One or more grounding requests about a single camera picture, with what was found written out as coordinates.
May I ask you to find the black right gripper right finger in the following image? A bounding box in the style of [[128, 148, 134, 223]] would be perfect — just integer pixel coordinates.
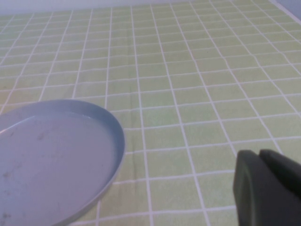
[[258, 148, 301, 196]]

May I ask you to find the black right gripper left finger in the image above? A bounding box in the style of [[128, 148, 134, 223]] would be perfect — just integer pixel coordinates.
[[232, 149, 301, 226]]

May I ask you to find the blue round plate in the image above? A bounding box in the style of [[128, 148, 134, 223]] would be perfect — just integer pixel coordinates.
[[0, 99, 127, 226]]

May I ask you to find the green checkered tablecloth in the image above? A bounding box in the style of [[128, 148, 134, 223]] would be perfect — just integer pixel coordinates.
[[0, 0, 301, 226]]

